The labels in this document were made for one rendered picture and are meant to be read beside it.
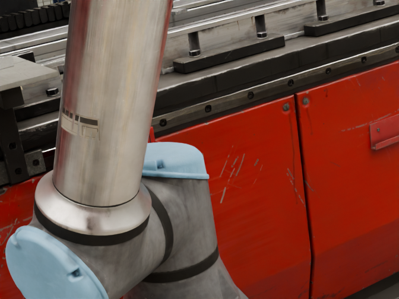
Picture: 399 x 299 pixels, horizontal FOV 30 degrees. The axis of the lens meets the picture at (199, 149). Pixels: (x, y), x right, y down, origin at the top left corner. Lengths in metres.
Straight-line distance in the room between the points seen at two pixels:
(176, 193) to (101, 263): 0.14
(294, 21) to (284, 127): 0.30
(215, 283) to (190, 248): 0.06
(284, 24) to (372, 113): 0.34
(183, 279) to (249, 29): 1.14
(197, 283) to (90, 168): 0.26
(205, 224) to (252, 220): 1.02
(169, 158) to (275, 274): 1.20
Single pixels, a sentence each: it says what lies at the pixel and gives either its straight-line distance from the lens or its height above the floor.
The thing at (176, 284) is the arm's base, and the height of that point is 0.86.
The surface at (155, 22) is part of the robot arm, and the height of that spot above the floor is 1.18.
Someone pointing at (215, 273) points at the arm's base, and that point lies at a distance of 0.90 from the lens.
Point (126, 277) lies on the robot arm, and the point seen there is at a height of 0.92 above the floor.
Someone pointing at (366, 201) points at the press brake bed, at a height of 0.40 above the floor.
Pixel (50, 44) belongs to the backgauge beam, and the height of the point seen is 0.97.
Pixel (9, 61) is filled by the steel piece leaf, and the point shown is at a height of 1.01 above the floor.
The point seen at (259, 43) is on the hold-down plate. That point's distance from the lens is 1.87.
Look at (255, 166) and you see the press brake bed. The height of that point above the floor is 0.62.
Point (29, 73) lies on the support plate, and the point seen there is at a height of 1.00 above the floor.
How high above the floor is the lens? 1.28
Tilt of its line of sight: 19 degrees down
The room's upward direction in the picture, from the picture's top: 9 degrees counter-clockwise
